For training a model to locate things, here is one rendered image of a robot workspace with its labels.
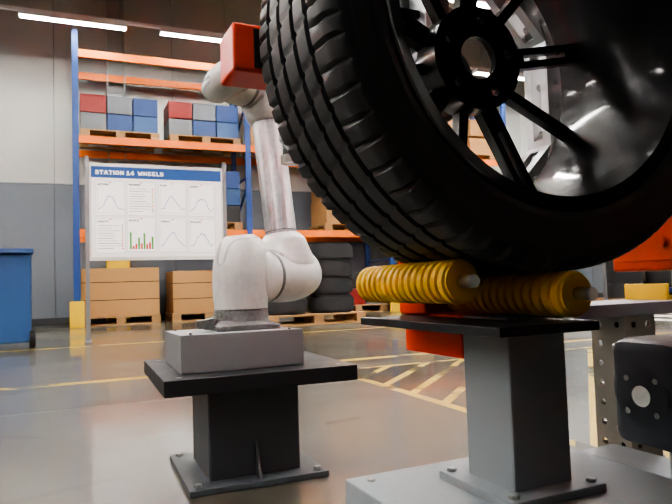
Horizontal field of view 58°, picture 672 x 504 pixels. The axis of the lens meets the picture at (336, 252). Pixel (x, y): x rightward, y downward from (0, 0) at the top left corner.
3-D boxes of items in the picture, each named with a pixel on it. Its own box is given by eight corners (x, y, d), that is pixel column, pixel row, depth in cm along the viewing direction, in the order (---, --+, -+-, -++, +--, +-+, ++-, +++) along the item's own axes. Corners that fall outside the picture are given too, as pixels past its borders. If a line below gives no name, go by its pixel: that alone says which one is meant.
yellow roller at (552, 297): (576, 319, 71) (574, 270, 72) (435, 312, 98) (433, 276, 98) (612, 316, 74) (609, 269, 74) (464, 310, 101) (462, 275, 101)
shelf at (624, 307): (573, 320, 130) (573, 306, 130) (518, 317, 145) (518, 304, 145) (705, 310, 148) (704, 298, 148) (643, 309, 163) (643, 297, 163)
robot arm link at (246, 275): (201, 311, 174) (199, 235, 176) (247, 308, 188) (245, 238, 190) (239, 310, 164) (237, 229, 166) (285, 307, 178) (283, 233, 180)
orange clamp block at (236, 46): (294, 76, 88) (233, 69, 84) (276, 93, 95) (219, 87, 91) (292, 29, 88) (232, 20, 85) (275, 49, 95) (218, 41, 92)
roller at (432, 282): (456, 305, 73) (454, 257, 73) (349, 302, 100) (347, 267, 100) (495, 303, 75) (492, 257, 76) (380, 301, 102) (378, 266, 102)
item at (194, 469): (145, 458, 186) (143, 359, 188) (299, 437, 206) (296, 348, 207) (165, 512, 140) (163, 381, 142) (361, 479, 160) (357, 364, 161)
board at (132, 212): (85, 345, 599) (83, 150, 610) (85, 341, 645) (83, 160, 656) (235, 336, 657) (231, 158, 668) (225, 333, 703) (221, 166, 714)
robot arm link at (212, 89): (227, 42, 180) (259, 55, 191) (189, 70, 191) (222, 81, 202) (234, 82, 178) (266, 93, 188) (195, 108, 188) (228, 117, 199)
